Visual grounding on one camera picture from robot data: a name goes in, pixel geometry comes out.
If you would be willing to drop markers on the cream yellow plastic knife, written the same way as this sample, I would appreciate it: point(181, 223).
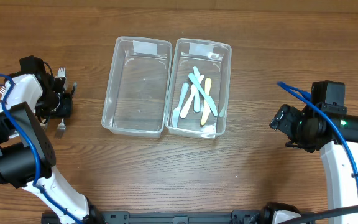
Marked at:
point(206, 109)

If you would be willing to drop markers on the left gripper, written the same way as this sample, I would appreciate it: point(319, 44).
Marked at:
point(64, 106)

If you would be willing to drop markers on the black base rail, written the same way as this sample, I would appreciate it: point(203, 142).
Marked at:
point(234, 217)

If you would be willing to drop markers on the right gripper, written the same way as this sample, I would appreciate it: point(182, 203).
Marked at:
point(282, 118)

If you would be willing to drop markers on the clear plastic container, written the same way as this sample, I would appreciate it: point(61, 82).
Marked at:
point(137, 87)
point(213, 60)

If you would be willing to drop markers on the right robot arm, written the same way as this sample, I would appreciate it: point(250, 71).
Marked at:
point(323, 126)

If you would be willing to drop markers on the pale blue plastic fork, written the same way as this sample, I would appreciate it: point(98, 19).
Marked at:
point(61, 72)

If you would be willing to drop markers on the outer left metal fork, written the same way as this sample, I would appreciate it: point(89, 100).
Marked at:
point(44, 126)

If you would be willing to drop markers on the white plastic knife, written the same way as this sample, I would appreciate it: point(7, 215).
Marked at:
point(197, 95)
point(187, 105)

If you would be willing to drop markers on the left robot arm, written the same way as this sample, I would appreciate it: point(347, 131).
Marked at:
point(30, 99)

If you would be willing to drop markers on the pale blue plastic knife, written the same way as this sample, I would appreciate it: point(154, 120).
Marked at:
point(176, 111)

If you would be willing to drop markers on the black handled metal fork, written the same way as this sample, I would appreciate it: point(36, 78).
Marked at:
point(61, 126)

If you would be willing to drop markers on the white plastic fork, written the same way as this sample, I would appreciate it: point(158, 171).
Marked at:
point(2, 90)

